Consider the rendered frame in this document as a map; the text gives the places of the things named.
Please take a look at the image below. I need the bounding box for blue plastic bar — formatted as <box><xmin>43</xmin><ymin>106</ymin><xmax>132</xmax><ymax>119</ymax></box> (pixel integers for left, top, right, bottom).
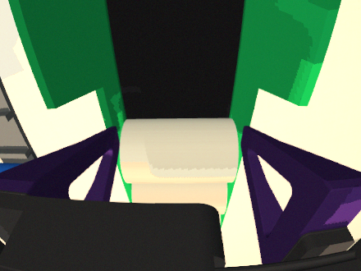
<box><xmin>0</xmin><ymin>163</ymin><xmax>22</xmax><ymax>172</ymax></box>

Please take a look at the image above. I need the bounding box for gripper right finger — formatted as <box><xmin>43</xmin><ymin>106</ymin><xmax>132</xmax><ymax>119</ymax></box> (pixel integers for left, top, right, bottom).
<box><xmin>240</xmin><ymin>126</ymin><xmax>361</xmax><ymax>264</ymax></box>

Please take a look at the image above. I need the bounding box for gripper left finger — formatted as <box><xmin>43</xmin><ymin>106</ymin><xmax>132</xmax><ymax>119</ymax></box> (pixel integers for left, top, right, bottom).
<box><xmin>0</xmin><ymin>126</ymin><xmax>120</xmax><ymax>201</ymax></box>

